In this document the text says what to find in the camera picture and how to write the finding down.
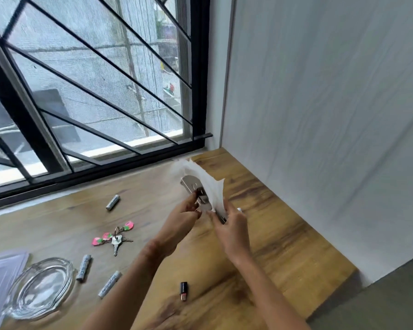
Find person's right hand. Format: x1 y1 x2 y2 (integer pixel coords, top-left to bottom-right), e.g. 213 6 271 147
211 201 252 265

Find person's left hand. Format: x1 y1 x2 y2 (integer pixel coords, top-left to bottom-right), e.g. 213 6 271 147
150 194 202 258

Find silver metal tool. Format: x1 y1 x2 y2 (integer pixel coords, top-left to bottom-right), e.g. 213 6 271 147
180 175 228 224

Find white tissue paper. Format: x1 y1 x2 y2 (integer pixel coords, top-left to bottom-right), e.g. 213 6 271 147
171 158 243 220

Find person's left forearm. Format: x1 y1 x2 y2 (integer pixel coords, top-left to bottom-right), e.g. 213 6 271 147
78 240 174 330

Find person's right forearm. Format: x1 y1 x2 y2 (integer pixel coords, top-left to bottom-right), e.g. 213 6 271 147
228 249 312 330

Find white backdrop sheet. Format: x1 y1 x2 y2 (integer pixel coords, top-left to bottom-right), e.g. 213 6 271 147
220 0 413 287

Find black metal window grille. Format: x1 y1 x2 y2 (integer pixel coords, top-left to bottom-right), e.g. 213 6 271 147
0 0 193 184

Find clear glass ashtray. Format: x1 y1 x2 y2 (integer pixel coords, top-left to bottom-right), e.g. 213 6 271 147
2 258 75 321

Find white paper sheets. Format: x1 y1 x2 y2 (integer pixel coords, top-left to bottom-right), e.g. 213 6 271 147
0 250 30 330

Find silver keys on ring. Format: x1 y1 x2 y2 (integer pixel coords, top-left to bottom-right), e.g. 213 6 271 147
111 227 134 257

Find black window frame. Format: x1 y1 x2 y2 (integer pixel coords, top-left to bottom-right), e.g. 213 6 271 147
0 0 214 213

